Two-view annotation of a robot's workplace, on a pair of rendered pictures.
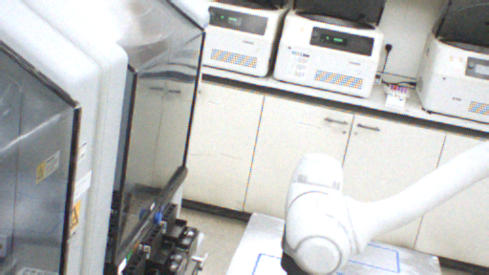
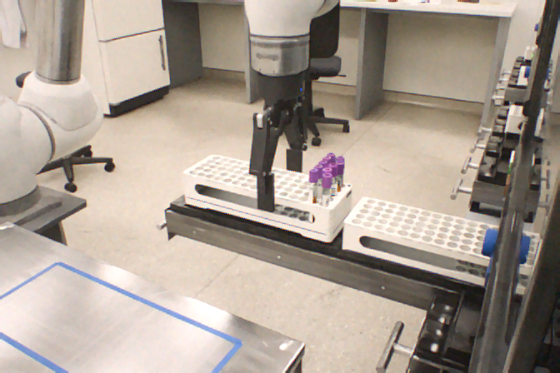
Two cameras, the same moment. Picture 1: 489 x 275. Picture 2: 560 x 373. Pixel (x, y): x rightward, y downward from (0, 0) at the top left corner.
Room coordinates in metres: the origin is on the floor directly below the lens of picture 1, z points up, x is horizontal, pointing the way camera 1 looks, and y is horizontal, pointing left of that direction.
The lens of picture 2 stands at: (1.87, 0.13, 1.26)
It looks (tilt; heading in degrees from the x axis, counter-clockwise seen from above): 27 degrees down; 201
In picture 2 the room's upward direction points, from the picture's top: straight up
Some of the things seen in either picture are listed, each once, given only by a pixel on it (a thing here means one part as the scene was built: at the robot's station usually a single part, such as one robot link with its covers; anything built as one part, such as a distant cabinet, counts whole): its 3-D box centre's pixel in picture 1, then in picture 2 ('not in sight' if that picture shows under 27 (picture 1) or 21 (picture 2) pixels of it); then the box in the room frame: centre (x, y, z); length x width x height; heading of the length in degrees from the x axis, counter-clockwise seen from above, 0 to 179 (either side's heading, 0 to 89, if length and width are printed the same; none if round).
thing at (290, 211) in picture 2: not in sight; (265, 194); (1.17, -0.19, 0.85); 0.30 x 0.10 x 0.06; 84
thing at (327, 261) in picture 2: not in sight; (333, 246); (1.18, -0.05, 0.78); 0.73 x 0.14 x 0.09; 84
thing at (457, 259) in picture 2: not in sight; (441, 246); (1.20, 0.13, 0.83); 0.30 x 0.10 x 0.06; 84
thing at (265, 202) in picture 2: not in sight; (265, 191); (1.22, -0.16, 0.89); 0.03 x 0.01 x 0.07; 84
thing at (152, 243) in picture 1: (153, 243); not in sight; (1.51, 0.19, 0.85); 0.12 x 0.02 x 0.06; 174
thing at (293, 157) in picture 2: not in sight; (294, 167); (1.12, -0.15, 0.89); 0.03 x 0.01 x 0.07; 84
